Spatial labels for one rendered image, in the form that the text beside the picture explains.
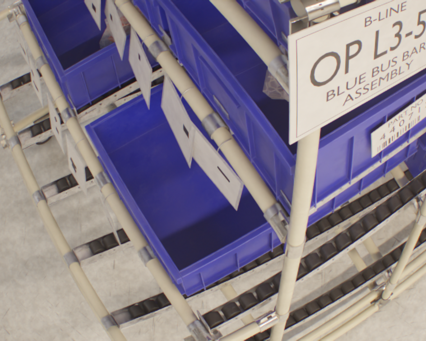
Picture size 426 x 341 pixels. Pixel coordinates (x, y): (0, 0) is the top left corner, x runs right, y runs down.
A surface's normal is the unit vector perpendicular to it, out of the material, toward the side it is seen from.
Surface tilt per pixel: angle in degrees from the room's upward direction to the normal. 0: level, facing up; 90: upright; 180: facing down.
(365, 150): 90
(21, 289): 0
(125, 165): 3
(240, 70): 4
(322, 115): 90
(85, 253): 11
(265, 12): 98
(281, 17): 98
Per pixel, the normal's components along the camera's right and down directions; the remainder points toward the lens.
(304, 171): -0.26, 0.85
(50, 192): 0.12, -0.56
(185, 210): -0.08, -0.46
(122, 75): 0.50, 0.75
